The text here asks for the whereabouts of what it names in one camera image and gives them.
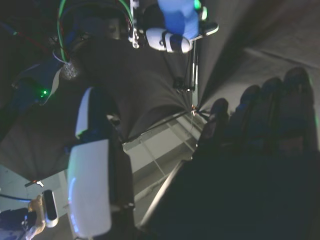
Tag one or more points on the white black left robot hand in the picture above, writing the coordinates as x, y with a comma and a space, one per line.
250, 187

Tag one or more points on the blue translucent water bottle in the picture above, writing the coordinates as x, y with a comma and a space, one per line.
177, 17

